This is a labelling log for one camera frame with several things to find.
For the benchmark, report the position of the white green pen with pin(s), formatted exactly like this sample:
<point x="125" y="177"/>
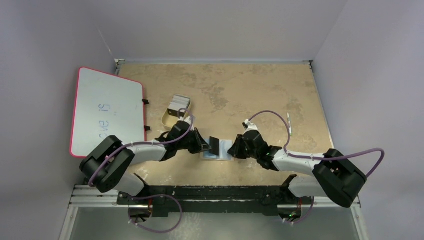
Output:
<point x="289" y="124"/>

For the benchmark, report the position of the white board with pink frame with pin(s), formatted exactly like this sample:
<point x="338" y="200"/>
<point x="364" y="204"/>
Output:
<point x="104" y="105"/>

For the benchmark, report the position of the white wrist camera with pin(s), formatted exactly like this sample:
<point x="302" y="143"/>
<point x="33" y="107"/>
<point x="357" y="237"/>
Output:
<point x="249" y="126"/>
<point x="189" y="119"/>

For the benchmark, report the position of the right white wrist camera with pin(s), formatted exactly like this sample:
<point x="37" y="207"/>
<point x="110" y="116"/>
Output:
<point x="249" y="126"/>

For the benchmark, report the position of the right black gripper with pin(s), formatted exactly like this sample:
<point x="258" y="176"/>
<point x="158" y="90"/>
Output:
<point x="240" y="145"/>

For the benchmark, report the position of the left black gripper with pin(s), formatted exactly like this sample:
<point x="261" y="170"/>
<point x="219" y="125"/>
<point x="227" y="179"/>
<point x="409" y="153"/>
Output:
<point x="200" y="144"/>

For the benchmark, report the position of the blue credit card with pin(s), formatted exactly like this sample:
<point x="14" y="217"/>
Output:
<point x="218" y="151"/>

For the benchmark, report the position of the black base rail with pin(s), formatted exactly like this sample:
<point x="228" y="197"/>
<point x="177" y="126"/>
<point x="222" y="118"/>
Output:
<point x="174" y="206"/>

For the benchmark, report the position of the aluminium frame rail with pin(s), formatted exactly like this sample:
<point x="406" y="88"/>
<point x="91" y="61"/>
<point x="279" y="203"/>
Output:
<point x="263" y="195"/>

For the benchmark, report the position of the stack of cards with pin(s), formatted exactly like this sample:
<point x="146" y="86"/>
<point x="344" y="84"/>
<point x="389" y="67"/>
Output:
<point x="178" y="104"/>

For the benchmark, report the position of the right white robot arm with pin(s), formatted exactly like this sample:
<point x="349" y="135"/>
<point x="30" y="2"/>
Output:
<point x="340" y="181"/>

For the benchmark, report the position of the beige plastic tray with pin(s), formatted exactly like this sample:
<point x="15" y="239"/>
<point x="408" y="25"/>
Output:
<point x="171" y="117"/>

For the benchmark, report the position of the beige leather card holder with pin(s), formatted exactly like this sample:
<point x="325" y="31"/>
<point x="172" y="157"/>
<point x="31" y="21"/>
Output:
<point x="225" y="145"/>

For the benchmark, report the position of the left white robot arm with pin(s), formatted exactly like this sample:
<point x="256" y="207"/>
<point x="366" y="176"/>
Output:
<point x="106" y="166"/>

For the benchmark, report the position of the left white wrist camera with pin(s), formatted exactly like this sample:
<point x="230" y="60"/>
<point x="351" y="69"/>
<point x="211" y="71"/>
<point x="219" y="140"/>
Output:
<point x="189" y="119"/>

